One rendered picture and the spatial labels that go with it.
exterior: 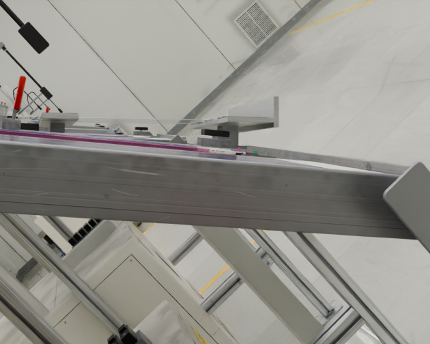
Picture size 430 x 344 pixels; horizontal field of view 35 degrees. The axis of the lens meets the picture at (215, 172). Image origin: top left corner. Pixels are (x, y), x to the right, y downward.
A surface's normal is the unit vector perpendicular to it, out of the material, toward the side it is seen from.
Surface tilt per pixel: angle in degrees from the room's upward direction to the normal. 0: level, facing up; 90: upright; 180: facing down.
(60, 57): 90
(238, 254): 90
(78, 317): 90
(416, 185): 90
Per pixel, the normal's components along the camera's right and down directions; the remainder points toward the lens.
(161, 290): 0.20, 0.07
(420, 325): -0.66, -0.72
